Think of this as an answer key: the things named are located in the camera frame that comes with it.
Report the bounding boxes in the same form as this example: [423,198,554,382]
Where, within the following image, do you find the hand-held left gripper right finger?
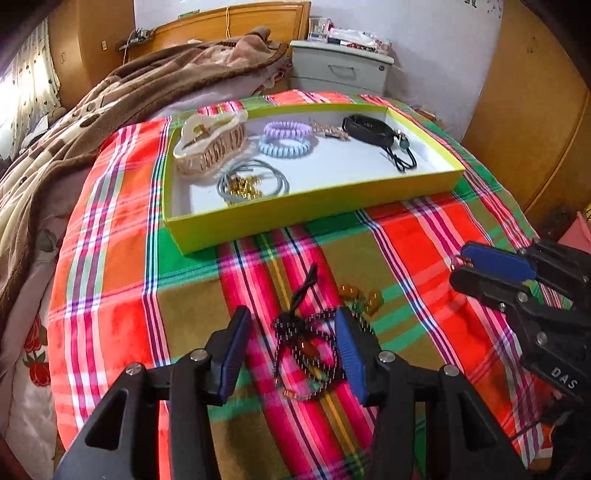
[334,306,532,480]

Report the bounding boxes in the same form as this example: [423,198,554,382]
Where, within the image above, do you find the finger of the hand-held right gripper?
[449,266,581,357]
[461,239,591,311]

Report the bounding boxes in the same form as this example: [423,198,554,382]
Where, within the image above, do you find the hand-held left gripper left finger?
[53,305,253,480]

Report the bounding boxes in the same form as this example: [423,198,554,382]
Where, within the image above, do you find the black beaded bracelet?
[271,263,352,402]

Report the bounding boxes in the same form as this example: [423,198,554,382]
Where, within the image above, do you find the black hair tie teal bead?
[381,131,419,174]

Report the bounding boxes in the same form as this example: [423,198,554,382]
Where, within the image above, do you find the beige woven hair claw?
[175,122,247,176]

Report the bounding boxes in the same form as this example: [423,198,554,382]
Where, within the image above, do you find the yellow-green cardboard box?
[164,102,466,256]

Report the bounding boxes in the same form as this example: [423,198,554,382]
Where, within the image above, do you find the blue spiral hair tie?
[257,135,314,158]

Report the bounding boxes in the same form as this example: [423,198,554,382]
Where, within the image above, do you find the pink bag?
[556,210,591,259]

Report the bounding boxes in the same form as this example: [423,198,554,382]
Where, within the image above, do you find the red green plaid cloth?
[48,90,568,480]

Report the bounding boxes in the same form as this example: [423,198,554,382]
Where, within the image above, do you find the wooden wardrobe door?
[462,0,591,227]

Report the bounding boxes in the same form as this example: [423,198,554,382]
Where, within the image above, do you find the floral quilt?
[0,203,75,462]

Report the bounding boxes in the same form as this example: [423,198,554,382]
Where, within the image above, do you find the gold rhinestone hair clip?
[310,121,352,145]

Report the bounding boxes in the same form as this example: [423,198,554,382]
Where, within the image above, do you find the white hair claw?
[173,108,249,160]

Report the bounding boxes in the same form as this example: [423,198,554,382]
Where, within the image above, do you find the lilac bed sheet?
[148,65,294,123]

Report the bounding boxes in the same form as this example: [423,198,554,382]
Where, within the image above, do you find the grey nightstand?
[290,39,395,97]

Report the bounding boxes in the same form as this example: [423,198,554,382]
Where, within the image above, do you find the brown patterned blanket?
[0,28,296,319]

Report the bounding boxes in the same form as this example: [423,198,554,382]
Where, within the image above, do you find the white plastic bag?
[328,28,370,47]

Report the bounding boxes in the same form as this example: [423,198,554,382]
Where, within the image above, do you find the clear glass cup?
[308,17,333,43]

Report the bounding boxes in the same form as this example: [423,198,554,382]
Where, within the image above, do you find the power strip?
[117,28,155,49]

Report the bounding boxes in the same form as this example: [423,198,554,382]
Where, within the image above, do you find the wooden headboard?
[127,1,311,61]

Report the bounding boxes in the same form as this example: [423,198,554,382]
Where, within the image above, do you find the dotted curtain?
[0,18,61,158]

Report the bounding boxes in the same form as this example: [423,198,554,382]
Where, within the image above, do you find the tall wooden wardrobe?
[46,0,137,112]

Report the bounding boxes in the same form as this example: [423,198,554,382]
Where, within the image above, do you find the grey hair ties gold beads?
[216,159,291,206]

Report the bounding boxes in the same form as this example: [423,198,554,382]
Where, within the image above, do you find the black bracelet with cord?
[342,113,399,148]

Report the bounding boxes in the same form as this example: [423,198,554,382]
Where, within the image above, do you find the purple spiral hair tie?
[262,120,315,139]

